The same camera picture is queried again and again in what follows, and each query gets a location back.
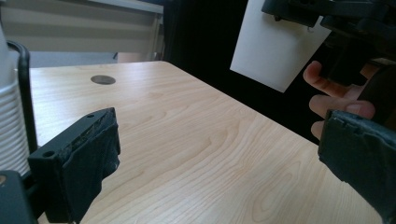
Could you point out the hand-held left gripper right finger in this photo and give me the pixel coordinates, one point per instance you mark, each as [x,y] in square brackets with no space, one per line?
[361,152]

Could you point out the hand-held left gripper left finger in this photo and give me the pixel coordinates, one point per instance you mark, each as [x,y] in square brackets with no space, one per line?
[74,161]

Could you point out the black curtain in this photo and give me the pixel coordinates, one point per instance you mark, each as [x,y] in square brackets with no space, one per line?
[202,40]

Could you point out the dark round table grommet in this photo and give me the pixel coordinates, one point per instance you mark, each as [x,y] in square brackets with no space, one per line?
[103,79]

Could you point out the beige wooden frame furniture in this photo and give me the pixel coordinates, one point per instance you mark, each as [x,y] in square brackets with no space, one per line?
[77,28]

